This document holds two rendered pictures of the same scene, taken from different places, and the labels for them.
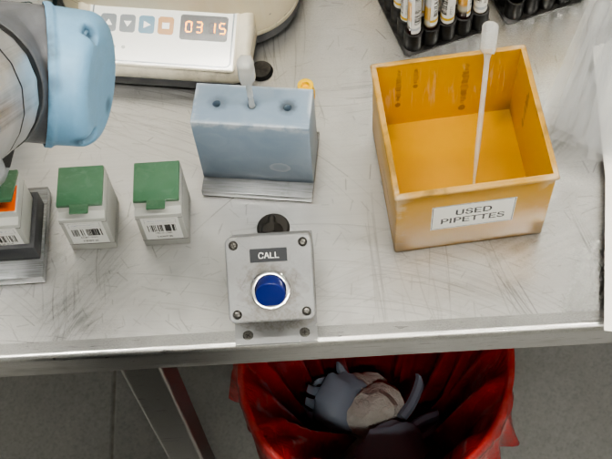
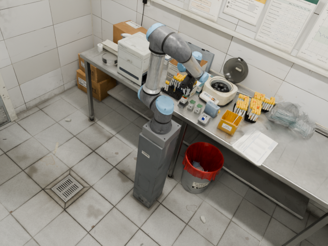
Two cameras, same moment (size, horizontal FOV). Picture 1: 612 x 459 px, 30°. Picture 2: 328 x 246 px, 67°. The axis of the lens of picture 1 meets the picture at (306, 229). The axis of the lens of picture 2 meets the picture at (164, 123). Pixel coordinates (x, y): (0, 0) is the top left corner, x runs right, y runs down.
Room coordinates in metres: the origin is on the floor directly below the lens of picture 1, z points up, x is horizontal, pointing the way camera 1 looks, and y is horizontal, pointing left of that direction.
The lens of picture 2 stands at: (-0.96, -0.30, 2.16)
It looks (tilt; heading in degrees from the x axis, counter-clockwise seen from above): 45 degrees down; 25
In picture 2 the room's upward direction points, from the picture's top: 12 degrees clockwise
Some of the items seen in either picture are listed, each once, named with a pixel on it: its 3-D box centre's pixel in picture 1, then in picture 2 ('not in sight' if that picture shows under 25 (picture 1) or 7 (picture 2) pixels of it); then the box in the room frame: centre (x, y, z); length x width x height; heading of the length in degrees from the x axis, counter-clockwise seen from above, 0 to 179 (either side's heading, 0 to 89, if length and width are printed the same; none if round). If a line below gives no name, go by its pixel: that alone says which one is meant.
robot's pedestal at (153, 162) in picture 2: not in sight; (152, 168); (0.10, 0.22, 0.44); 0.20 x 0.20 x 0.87; 87
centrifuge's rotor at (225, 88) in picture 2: not in sight; (220, 88); (0.80, 0.09, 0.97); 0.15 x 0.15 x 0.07
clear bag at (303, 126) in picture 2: not in sight; (304, 123); (0.90, -0.62, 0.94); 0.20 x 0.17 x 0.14; 70
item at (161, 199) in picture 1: (162, 203); (198, 109); (0.49, 0.12, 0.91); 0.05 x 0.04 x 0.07; 177
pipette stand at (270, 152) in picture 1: (257, 137); (211, 109); (0.54, 0.03, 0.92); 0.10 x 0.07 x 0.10; 79
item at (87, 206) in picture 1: (87, 208); (191, 105); (0.50, 0.19, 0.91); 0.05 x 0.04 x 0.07; 177
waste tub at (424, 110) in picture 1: (458, 150); (229, 122); (0.51, -0.14, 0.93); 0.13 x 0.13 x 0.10; 2
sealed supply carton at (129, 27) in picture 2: not in sight; (131, 36); (0.92, 1.14, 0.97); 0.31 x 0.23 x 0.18; 80
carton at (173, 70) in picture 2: not in sight; (187, 68); (0.86, 0.45, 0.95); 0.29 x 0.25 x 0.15; 177
